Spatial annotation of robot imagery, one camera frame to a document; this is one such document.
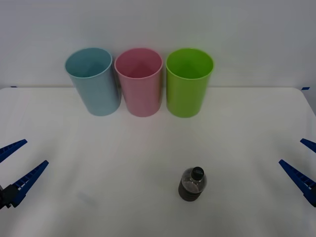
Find pink plastic bin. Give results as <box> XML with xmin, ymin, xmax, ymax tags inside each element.
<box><xmin>114</xmin><ymin>47</ymin><xmax>164</xmax><ymax>118</ymax></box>

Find dark drink bottle black cap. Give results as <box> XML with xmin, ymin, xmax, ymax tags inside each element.
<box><xmin>177</xmin><ymin>166</ymin><xmax>207</xmax><ymax>202</ymax></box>

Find pale blue plastic bin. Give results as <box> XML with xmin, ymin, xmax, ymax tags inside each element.
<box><xmin>64</xmin><ymin>47</ymin><xmax>122</xmax><ymax>117</ymax></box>

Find green plastic bin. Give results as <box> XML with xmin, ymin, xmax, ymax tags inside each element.
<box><xmin>165</xmin><ymin>47</ymin><xmax>214</xmax><ymax>119</ymax></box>

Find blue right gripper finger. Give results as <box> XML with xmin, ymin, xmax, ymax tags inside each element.
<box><xmin>278</xmin><ymin>159</ymin><xmax>316</xmax><ymax>207</ymax></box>
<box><xmin>300</xmin><ymin>138</ymin><xmax>316</xmax><ymax>153</ymax></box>

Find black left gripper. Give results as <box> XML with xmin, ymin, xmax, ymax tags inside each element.
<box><xmin>0</xmin><ymin>139</ymin><xmax>49</xmax><ymax>210</ymax></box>

